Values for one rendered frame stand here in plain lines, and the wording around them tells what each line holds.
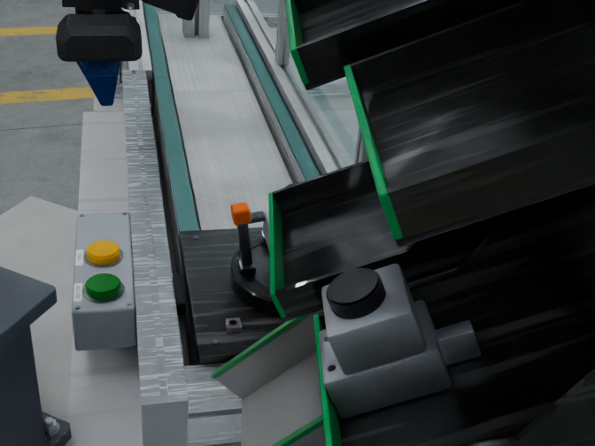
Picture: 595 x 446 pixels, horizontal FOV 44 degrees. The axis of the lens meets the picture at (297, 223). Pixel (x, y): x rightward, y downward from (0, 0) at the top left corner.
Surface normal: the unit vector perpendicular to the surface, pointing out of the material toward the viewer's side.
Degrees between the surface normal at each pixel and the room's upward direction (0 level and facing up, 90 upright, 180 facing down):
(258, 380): 90
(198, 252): 0
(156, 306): 0
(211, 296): 0
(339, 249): 25
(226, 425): 90
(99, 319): 90
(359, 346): 90
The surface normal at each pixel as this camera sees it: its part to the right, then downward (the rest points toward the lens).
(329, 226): -0.34, -0.79
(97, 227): 0.08, -0.84
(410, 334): 0.04, 0.53
